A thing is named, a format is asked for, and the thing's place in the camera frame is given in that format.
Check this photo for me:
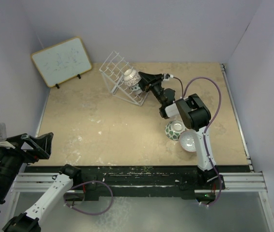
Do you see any aluminium side rail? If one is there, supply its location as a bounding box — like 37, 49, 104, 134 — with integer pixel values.
220, 63, 254, 173

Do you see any blue floral pattern bowl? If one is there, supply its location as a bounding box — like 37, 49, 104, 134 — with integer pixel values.
130, 84, 141, 94

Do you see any yellow framed whiteboard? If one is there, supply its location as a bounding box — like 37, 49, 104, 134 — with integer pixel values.
31, 37, 92, 88

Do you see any white wire dish rack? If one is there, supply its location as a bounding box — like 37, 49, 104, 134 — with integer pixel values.
99, 51, 148, 106

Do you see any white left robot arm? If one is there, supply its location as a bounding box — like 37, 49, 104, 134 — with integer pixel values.
0, 132, 82, 232

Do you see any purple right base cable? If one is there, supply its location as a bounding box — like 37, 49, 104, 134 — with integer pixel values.
196, 166, 225, 207

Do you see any black table front rail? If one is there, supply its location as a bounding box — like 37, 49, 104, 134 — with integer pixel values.
25, 165, 251, 201

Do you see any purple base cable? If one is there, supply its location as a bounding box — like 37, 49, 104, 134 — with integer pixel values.
63, 180, 114, 215
196, 166, 225, 207

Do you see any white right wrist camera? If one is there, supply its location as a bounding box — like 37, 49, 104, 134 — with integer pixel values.
163, 73, 174, 81

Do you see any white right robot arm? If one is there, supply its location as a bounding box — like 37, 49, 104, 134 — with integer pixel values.
138, 72, 223, 190

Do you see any purple striped bowl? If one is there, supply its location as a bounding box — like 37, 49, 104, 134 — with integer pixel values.
134, 89, 143, 96

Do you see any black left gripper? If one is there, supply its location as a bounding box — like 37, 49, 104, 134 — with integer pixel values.
0, 130, 52, 201

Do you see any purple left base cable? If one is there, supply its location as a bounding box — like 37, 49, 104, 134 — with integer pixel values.
63, 180, 114, 215

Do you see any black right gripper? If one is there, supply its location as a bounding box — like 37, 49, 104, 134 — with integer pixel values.
136, 72, 165, 106

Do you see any maroon lattice pattern bowl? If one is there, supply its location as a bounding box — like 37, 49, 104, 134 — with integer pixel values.
123, 69, 141, 87

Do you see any grey bowl red rim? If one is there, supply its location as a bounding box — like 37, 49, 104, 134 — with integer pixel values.
179, 131, 196, 152

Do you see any green leaf pattern bowl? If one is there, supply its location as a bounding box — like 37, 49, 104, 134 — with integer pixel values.
165, 120, 185, 141

